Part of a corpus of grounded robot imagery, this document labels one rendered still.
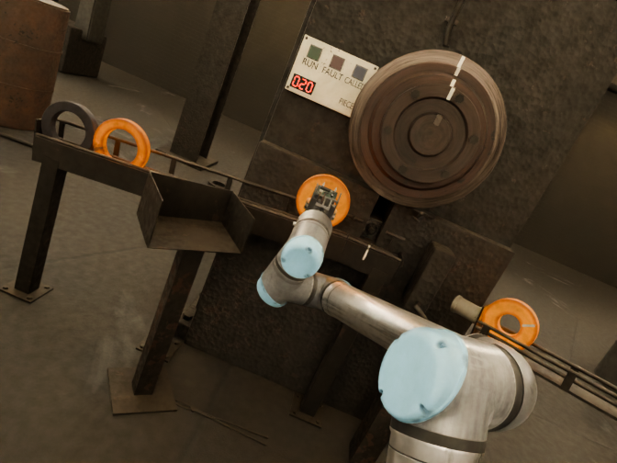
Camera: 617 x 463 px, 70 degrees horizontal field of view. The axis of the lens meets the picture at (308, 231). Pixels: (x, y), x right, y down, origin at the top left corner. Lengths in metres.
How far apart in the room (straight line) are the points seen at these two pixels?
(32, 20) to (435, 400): 3.43
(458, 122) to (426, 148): 0.11
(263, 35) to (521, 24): 6.32
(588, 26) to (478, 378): 1.32
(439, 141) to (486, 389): 0.87
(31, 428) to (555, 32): 1.91
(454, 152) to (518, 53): 0.42
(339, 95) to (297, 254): 0.72
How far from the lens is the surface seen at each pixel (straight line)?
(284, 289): 1.05
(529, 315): 1.47
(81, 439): 1.50
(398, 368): 0.59
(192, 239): 1.29
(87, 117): 1.69
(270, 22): 7.72
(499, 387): 0.61
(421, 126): 1.33
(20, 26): 3.64
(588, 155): 8.38
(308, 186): 1.28
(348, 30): 1.57
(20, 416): 1.55
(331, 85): 1.54
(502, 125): 1.47
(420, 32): 1.58
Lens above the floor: 1.13
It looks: 18 degrees down
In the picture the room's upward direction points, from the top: 24 degrees clockwise
